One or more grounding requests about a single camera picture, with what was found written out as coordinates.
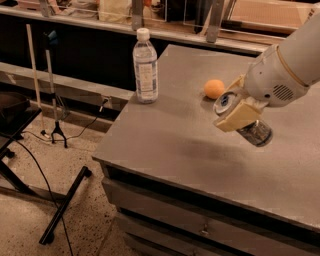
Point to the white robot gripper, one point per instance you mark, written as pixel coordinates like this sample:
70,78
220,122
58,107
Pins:
272,82

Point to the silver redbull can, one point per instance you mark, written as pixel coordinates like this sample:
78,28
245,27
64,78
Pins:
257,133

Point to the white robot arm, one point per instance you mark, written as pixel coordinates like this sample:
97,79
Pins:
301,52

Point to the orange ball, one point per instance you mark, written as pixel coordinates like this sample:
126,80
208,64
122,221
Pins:
213,89

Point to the clear plastic water bottle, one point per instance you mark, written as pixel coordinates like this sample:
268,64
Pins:
145,68

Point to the grey drawer cabinet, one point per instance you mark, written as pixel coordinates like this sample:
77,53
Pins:
184,187

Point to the black tripod stand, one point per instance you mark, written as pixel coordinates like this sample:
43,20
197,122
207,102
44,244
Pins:
50,39

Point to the white thin stick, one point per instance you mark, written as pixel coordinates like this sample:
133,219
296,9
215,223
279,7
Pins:
35,79

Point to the grey wall shelf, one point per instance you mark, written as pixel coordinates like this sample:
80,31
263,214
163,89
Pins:
248,26

